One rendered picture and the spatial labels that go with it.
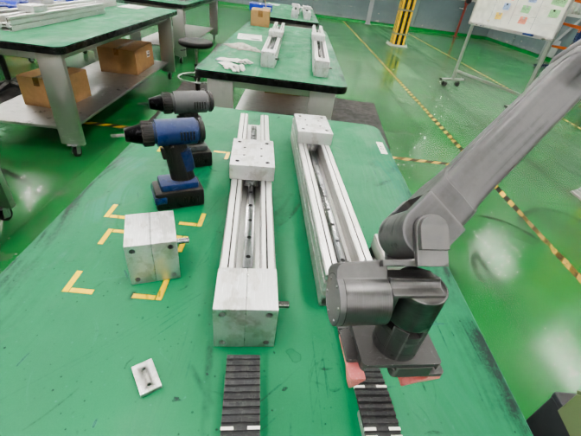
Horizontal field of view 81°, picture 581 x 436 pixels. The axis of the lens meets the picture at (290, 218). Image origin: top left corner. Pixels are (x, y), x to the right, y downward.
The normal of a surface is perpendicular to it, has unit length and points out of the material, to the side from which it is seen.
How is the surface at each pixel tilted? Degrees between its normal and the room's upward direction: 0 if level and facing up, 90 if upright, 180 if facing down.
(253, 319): 90
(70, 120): 90
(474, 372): 0
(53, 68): 90
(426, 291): 0
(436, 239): 46
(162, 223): 0
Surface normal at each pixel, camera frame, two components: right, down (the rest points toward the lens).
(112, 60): 0.00, 0.58
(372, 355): 0.11, -0.81
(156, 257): 0.33, 0.58
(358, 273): 0.16, -0.15
